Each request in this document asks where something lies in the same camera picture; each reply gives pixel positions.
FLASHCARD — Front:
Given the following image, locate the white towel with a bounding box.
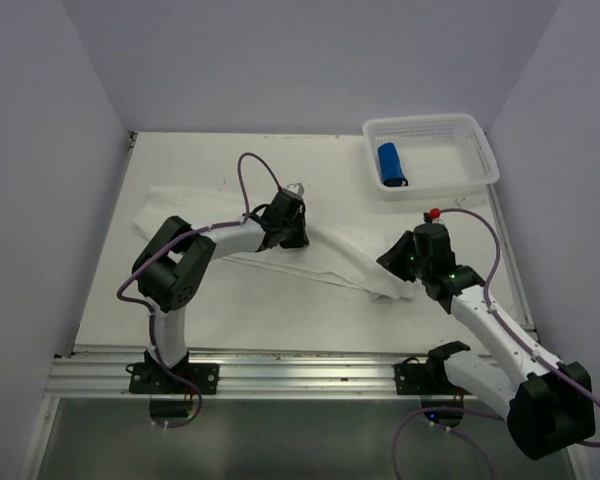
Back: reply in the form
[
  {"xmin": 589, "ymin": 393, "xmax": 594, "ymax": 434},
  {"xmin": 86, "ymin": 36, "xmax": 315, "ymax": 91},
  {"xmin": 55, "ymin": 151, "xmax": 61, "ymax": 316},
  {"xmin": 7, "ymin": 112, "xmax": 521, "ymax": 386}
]
[{"xmin": 132, "ymin": 186, "xmax": 415, "ymax": 301}]

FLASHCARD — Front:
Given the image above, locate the blue towel with black trim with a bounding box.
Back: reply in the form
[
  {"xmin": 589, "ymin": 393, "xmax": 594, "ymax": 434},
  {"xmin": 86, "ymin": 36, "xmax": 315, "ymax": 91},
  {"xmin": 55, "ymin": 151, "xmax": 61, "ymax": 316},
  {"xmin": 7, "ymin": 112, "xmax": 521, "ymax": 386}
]
[{"xmin": 377, "ymin": 142, "xmax": 409, "ymax": 188}]

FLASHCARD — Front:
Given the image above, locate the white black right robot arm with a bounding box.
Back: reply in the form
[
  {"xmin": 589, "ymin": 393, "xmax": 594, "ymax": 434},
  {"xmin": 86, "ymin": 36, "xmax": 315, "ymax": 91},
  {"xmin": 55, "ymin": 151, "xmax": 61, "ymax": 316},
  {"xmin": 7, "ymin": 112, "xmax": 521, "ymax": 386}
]
[{"xmin": 377, "ymin": 223, "xmax": 596, "ymax": 460}]

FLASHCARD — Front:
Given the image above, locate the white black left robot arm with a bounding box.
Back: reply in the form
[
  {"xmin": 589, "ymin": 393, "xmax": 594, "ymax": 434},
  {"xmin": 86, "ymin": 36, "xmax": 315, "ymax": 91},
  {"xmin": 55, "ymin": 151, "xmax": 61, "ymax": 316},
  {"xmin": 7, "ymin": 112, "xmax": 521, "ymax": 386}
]
[{"xmin": 130, "ymin": 189, "xmax": 309, "ymax": 393}]

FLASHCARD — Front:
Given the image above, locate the white plastic basket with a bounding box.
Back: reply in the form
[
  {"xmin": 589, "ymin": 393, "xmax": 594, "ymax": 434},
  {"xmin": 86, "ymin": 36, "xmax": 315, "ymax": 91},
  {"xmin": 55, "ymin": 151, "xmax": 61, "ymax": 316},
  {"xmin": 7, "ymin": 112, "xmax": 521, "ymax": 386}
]
[{"xmin": 362, "ymin": 113, "xmax": 500, "ymax": 200}]

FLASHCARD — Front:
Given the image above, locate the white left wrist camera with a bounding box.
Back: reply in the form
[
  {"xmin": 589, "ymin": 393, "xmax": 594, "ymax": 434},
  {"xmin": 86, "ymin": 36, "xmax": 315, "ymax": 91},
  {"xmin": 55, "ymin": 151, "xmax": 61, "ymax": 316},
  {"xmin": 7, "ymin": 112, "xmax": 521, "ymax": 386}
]
[{"xmin": 286, "ymin": 182, "xmax": 305, "ymax": 197}]

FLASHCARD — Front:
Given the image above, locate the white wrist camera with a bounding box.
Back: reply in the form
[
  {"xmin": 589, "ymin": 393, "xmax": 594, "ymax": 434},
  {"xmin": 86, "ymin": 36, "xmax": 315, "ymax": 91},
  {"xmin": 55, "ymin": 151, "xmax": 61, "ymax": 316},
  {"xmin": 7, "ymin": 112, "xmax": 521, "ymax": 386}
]
[
  {"xmin": 423, "ymin": 208, "xmax": 445, "ymax": 225},
  {"xmin": 286, "ymin": 182, "xmax": 305, "ymax": 197}
]

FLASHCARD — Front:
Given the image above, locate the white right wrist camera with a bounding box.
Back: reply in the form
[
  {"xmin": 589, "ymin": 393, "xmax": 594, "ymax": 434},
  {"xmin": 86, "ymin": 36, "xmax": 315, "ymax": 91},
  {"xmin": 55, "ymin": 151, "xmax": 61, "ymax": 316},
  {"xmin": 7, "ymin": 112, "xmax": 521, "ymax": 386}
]
[{"xmin": 423, "ymin": 208, "xmax": 445, "ymax": 225}]

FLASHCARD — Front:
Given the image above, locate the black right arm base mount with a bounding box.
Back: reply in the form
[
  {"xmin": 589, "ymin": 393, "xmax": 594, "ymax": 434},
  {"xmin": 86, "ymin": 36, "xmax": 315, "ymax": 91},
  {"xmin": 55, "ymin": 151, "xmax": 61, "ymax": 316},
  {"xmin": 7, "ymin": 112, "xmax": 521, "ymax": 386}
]
[{"xmin": 393, "ymin": 357, "xmax": 461, "ymax": 396}]

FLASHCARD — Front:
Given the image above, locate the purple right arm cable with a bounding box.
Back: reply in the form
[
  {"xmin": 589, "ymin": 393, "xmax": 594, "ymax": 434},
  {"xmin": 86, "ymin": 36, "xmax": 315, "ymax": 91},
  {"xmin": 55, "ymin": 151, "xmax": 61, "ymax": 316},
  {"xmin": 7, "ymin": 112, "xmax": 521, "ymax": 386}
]
[{"xmin": 390, "ymin": 207, "xmax": 600, "ymax": 480}]

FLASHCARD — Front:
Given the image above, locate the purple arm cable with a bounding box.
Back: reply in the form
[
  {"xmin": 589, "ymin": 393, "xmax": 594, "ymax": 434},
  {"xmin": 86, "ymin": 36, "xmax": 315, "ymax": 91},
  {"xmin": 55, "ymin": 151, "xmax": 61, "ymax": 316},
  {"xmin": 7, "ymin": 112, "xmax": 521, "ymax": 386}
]
[
  {"xmin": 390, "ymin": 207, "xmax": 600, "ymax": 480},
  {"xmin": 117, "ymin": 152, "xmax": 281, "ymax": 429}
]

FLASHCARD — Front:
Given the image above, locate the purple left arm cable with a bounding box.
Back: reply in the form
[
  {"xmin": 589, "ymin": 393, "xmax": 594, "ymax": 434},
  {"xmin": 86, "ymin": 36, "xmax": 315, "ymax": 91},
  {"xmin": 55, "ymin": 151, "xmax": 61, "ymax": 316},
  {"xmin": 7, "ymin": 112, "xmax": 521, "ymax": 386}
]
[{"xmin": 117, "ymin": 152, "xmax": 281, "ymax": 429}]

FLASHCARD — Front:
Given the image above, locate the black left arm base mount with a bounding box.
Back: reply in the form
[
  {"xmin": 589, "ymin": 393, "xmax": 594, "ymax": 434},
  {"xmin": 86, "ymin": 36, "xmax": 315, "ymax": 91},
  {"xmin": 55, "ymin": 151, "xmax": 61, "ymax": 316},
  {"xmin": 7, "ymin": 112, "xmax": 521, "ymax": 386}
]
[{"xmin": 125, "ymin": 358, "xmax": 220, "ymax": 395}]

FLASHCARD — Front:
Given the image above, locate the aluminium rail frame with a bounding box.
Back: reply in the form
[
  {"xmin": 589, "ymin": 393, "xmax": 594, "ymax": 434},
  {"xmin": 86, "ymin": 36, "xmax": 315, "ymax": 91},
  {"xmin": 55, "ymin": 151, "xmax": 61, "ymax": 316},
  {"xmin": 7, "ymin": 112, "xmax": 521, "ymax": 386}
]
[{"xmin": 22, "ymin": 132, "xmax": 581, "ymax": 479}]

